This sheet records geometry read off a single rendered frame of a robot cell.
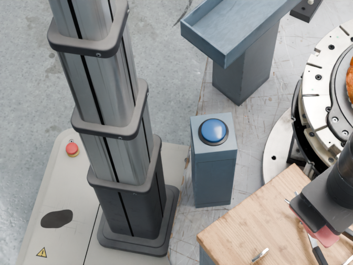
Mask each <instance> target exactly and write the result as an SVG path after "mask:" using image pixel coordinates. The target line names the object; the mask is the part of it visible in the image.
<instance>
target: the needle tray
mask: <svg viewBox="0 0 353 265"><path fill-rule="evenodd" d="M300 1H302V0H204V1H203V2H201V3H200V4H199V5H198V6H197V7H196V8H194V9H193V10H192V11H190V12H189V13H188V14H187V15H186V16H184V17H183V18H182V19H181V20H180V27H181V36H182V37H184V38H185V39H186V40H187V41H189V42H190V43H191V44H192V45H194V46H195V47H196V48H197V49H199V50H200V51H201V52H203V53H204V54H205V55H206V56H208V57H209V58H210V59H211V60H213V70H212V86H214V87H215V88H216V89H217V90H219V91H220V92H221V93H222V94H223V95H225V96H226V97H227V98H228V99H230V100H231V101H232V102H233V103H235V104H236V105H238V106H240V105H241V104H242V103H243V102H245V101H246V100H247V99H248V98H249V97H250V96H251V95H252V94H253V93H254V92H255V91H256V90H257V89H259V88H260V87H261V86H262V85H263V84H264V83H265V82H266V81H267V80H268V79H269V76H270V72H271V66H272V61H273V56H274V50H275V45H276V40H277V34H278V29H279V24H280V20H281V18H283V17H284V16H285V15H286V14H287V13H288V12H289V11H290V10H291V9H293V8H294V7H295V6H296V5H297V4H298V3H299V2H300Z"/></svg>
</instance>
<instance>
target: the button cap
mask: <svg viewBox="0 0 353 265"><path fill-rule="evenodd" d="M201 134H202V137H203V138H204V139H205V140H206V141H208V142H212V143H216V142H219V141H221V140H222V139H223V138H224V137H225V134H226V128H225V125H224V124H223V123H222V122H221V121H220V120H217V119H210V120H208V121H206V122H205V123H204V124H203V125H202V128H201Z"/></svg>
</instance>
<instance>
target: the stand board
mask: <svg viewBox="0 0 353 265"><path fill-rule="evenodd" d="M310 182H311V180H310V179H309V178H308V177H307V176H306V175H305V174H304V173H303V172H302V171H301V169H300V168H299V167H298V166H297V165H296V164H295V163H293V164H292V165H290V166H289V167H288V168H286V169H285V170H284V171H282V172H281V173H280V174H278V175H277V176H276V177H274V178H273V179H272V180H270V181H269V182H268V183H266V184H265V185H263V186H262V187H260V188H259V189H258V190H257V191H255V192H254V193H252V194H251V195H250V196H248V197H247V198H246V199H244V200H243V201H242V202H240V203H239V204H238V205H236V206H235V207H234V208H232V209H231V210H230V211H228V212H227V213H226V214H224V215H223V216H221V217H220V218H218V220H216V221H215V222H213V223H212V224H210V225H209V226H208V227H206V228H205V229H204V230H202V231H201V232H200V233H198V234H197V235H196V240H197V242H198V243H199V244H200V245H201V247H202V248H203V249H204V251H205V252H206V253H207V254H208V255H209V257H210V258H211V259H212V261H213V262H214V263H215V264H216V265H250V262H251V260H252V259H253V258H254V257H256V256H257V255H258V254H259V253H261V252H262V251H263V250H265V249H266V248H268V249H269V252H268V254H267V255H266V256H265V257H264V258H262V259H261V260H260V261H259V262H257V263H256V264H254V265H319V264H318V262H317V260H316V258H315V256H314V254H313V252H312V247H311V245H310V242H309V238H308V235H307V232H306V230H305V228H304V227H302V228H301V229H300V228H298V225H299V223H300V222H301V221H300V220H299V218H298V217H297V216H296V215H295V214H294V213H293V212H292V211H291V209H290V208H289V207H288V204H287V203H286V202H285V201H284V200H285V199H287V200H289V201H291V200H292V199H293V198H294V197H295V194H294V192H295V191H297V193H298V194H299V193H301V191H302V189H303V188H304V187H305V186H306V185H307V184H308V183H310ZM338 237H339V238H340V239H339V240H338V241H337V242H335V243H334V244H333V245H332V246H331V247H329V248H325V247H324V246H323V245H322V244H321V243H320V242H319V241H318V240H317V239H316V241H317V244H318V246H319V247H320V249H321V251H322V253H323V255H324V257H325V259H326V261H327V263H328V264H329V265H341V264H342V263H344V262H345V261H346V260H347V259H348V258H350V257H351V256H352V255H353V241H351V240H350V239H348V238H347V237H345V236H344V235H342V234H341V235H339V236H338Z"/></svg>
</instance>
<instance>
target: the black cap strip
mask: <svg viewBox="0 0 353 265"><path fill-rule="evenodd" d="M322 1H323V0H314V2H313V4H311V5H310V4H308V0H302V1H300V2H299V3H298V4H297V5H296V6H295V7H294V8H293V9H291V10H290V14H289V15H290V16H292V17H295V18H297V19H300V20H301V21H304V22H307V23H309V22H310V21H311V19H312V17H313V16H314V15H315V13H316V11H317V10H318V8H319V6H320V5H321V3H322Z"/></svg>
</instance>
